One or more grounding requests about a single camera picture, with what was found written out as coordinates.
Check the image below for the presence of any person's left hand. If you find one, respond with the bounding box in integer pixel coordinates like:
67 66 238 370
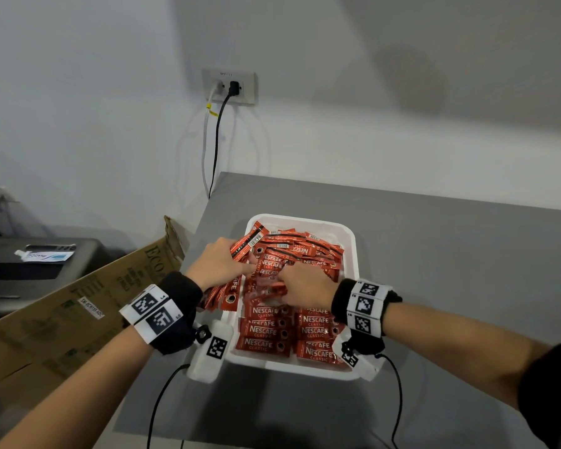
185 237 258 293

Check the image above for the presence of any person's right hand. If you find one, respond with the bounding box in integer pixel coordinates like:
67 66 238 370
276 262 341 312

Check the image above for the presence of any bunch of Nescafe sachets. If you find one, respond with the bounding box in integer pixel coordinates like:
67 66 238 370
201 221 270 312

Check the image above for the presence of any white plastic tray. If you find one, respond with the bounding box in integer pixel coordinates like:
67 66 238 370
220 213 374 382

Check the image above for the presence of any pile of red Nescafe sachets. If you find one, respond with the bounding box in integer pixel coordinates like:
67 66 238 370
235 228 348 366

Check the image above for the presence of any person's right forearm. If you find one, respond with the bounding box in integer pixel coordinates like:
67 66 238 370
383 302 550 410

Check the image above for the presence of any person's left forearm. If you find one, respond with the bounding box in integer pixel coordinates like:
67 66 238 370
0 327 153 449

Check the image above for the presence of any black right wristband with markers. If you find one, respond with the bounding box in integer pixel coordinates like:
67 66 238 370
330 278 403 356

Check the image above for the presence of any black wristband with markers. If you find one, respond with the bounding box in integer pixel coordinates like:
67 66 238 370
330 278 403 356
119 271 204 356

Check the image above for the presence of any black left wristband with markers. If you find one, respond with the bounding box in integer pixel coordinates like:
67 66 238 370
119 271 204 356

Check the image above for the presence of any white and blue packet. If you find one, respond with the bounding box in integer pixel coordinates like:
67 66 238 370
14 249 75 263

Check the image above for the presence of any brown cardboard box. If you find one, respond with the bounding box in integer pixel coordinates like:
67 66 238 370
0 215 186 417

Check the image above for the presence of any dark grey printer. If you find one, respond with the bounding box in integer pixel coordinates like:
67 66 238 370
0 236 111 326

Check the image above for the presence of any black shirt sleeve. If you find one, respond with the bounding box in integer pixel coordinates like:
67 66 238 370
517 337 561 449

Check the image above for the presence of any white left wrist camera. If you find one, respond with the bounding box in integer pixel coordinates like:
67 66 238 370
186 320 234 385

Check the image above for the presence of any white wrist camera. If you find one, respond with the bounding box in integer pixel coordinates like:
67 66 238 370
332 329 386 382
186 320 234 385

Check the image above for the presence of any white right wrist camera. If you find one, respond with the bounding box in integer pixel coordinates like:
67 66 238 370
332 329 386 382

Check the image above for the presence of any black power cable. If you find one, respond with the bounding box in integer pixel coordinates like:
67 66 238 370
208 94 233 200

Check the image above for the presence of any white power cable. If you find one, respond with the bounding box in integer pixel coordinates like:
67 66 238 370
201 81 223 197

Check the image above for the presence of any black right camera cable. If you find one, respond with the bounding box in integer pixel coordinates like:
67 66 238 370
376 354 404 449

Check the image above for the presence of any black camera cable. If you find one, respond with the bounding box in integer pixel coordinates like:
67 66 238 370
376 354 404 449
146 363 191 449

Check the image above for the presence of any black left camera cable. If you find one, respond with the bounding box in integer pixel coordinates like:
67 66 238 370
146 363 191 449

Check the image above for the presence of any grey wall socket plate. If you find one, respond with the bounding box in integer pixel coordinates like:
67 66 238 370
201 68 259 106

